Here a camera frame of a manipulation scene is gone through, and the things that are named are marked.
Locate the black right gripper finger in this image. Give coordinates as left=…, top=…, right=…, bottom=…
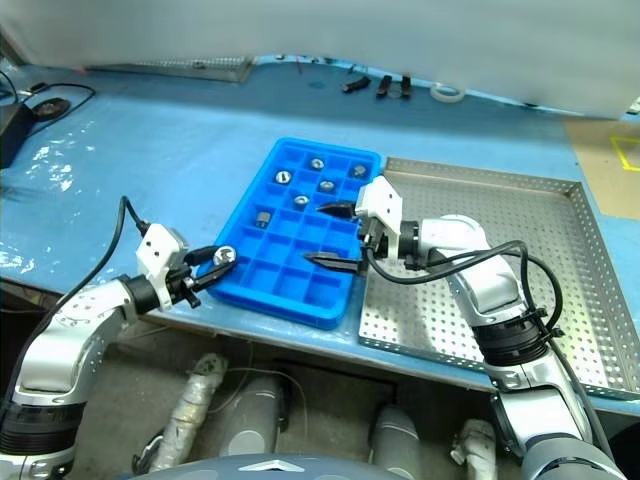
left=302, top=251, right=370, bottom=275
left=315, top=199, right=359, bottom=222

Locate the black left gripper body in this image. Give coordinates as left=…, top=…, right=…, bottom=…
left=167, top=262, right=204, bottom=308

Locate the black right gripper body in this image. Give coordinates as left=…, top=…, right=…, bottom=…
left=356, top=215, right=392, bottom=262

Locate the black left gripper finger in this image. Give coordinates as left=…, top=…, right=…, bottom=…
left=193, top=258, right=239, bottom=294
left=185, top=245, right=221, bottom=267

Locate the blue compartment tray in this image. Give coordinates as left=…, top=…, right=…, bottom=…
left=205, top=137, right=384, bottom=333

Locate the perforated steel tray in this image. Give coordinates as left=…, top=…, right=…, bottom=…
left=88, top=55, right=257, bottom=84
left=356, top=156, right=640, bottom=402

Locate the white wrapped robot foot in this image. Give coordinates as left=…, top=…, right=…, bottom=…
left=449, top=418, right=497, bottom=467
left=132, top=351, right=230, bottom=474

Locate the dark grey robot leg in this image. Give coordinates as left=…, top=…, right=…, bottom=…
left=370, top=405, right=422, bottom=470
left=213, top=374, right=290, bottom=459

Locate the grey robot torso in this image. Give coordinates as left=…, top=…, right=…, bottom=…
left=113, top=451, right=532, bottom=480

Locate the black round disc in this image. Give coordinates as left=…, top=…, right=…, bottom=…
left=30, top=99, right=72, bottom=120

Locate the black box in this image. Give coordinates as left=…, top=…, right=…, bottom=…
left=0, top=101, right=37, bottom=170

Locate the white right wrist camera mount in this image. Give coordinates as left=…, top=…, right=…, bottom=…
left=353, top=175, right=405, bottom=262

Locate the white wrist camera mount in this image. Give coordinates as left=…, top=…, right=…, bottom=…
left=353, top=175, right=405, bottom=262
left=135, top=224, right=190, bottom=307

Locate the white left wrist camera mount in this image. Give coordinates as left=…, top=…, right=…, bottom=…
left=135, top=224, right=190, bottom=307

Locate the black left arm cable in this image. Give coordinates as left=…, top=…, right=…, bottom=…
left=58, top=196, right=152, bottom=312

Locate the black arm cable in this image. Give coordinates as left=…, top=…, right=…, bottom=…
left=363, top=240, right=617, bottom=454
left=58, top=196, right=152, bottom=312

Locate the white tape ring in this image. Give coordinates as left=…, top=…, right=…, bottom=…
left=430, top=81, right=464, bottom=105

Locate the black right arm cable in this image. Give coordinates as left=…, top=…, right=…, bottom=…
left=363, top=240, right=617, bottom=454

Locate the thin black cable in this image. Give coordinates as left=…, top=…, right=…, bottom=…
left=0, top=69, right=97, bottom=137

